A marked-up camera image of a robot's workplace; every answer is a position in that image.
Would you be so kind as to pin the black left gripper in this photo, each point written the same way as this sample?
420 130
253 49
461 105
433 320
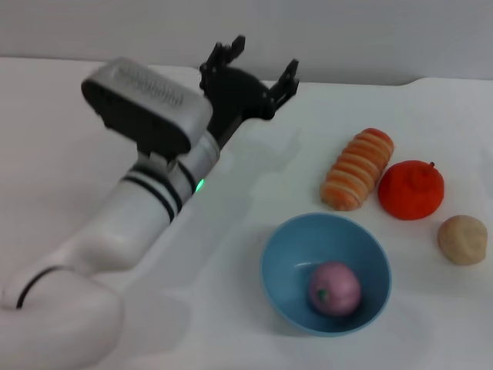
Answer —
235 100

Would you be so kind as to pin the blue bowl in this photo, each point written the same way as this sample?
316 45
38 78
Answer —
289 262

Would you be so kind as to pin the pink toy peach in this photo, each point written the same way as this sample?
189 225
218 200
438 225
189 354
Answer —
335 289

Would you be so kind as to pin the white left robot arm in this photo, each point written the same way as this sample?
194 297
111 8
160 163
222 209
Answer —
115 231

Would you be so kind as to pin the orange striped toy bread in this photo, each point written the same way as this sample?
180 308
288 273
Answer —
358 169

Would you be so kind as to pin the red-orange toy persimmon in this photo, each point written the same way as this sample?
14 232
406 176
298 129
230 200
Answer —
410 192

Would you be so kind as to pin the beige round toy fruit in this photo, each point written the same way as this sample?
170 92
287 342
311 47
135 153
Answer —
462 239

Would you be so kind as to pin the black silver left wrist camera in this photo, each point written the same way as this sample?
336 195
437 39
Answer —
146 104

